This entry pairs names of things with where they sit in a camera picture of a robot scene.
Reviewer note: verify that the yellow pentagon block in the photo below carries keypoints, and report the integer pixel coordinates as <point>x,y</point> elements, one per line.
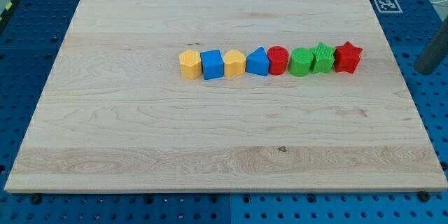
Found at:
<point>190,64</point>

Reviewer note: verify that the red cylinder block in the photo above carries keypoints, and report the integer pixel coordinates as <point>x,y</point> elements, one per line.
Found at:
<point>278,60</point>

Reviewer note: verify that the green cylinder block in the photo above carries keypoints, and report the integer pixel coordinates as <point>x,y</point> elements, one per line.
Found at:
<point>300,62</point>

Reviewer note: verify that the white fiducial marker tag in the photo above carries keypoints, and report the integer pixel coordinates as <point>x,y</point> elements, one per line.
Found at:
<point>388,6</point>

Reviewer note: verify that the red star block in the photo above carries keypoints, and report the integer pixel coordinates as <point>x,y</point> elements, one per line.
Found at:
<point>347,57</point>

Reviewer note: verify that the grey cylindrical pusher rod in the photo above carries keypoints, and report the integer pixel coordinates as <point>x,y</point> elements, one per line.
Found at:
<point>434,53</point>

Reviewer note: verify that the blue triangle block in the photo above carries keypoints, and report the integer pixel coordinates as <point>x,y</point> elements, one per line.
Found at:
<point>257,62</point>

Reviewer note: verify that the yellow black hazard tape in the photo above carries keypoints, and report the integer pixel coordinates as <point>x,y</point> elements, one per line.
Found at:
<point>9,9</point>

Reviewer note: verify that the yellow heart block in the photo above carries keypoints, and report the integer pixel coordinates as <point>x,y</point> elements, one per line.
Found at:
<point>234,63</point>

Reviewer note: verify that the wooden board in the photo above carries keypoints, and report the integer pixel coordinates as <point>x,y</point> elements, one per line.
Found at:
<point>116,115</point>

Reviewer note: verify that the blue cube block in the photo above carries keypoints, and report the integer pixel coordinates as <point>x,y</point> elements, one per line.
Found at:
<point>212,64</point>

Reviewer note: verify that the green star block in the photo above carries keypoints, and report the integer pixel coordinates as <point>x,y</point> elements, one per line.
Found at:
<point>323,58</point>

